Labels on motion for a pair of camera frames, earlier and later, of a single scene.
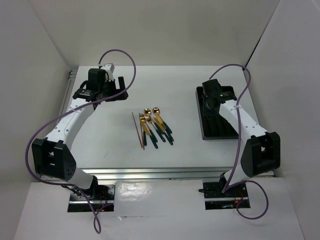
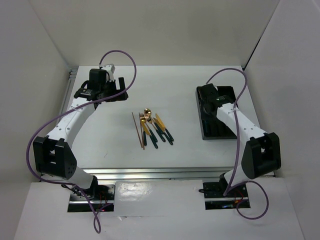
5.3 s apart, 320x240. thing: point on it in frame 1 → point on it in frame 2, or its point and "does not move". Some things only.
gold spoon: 147,112 does not move
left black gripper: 112,83 does not move
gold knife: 163,128 → 156,125
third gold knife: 151,136 does not move
